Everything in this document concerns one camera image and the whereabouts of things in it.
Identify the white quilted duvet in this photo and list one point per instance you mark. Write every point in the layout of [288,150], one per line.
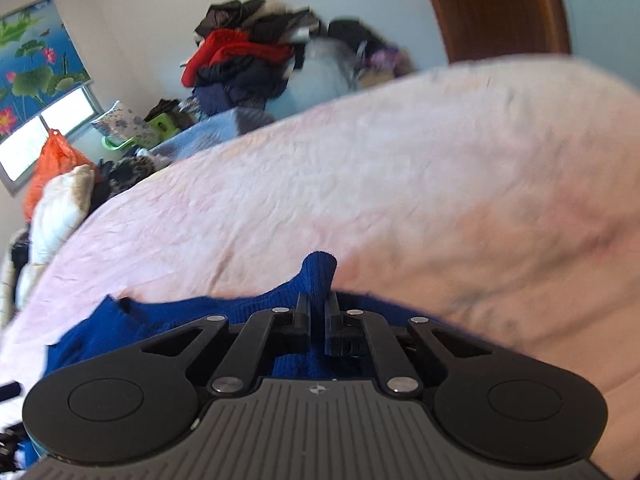
[63,206]

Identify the green plastic stool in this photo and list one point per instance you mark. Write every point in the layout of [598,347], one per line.
[168,119]

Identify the orange plastic bag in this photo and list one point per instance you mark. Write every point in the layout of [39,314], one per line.
[57,157]

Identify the floral pillow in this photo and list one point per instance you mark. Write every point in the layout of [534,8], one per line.
[120,121]

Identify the pile of clothes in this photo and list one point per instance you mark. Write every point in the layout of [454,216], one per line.
[265,55]

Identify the black patterned garment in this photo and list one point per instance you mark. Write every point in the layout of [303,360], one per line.
[117,177]

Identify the brown wooden door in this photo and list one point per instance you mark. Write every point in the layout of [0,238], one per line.
[477,29]

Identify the pink bedspread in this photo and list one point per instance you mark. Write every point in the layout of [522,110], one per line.
[501,197]

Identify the lotus print window blind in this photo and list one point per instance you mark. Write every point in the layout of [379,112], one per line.
[39,63]

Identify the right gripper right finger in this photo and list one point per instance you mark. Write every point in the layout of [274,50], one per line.
[359,334]

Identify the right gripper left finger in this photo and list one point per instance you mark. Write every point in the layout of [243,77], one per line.
[266,335]

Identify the light blue knit blanket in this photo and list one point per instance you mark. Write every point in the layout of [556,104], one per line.
[212,131]

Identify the blue v-neck sweater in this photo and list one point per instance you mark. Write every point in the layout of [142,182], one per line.
[143,411]

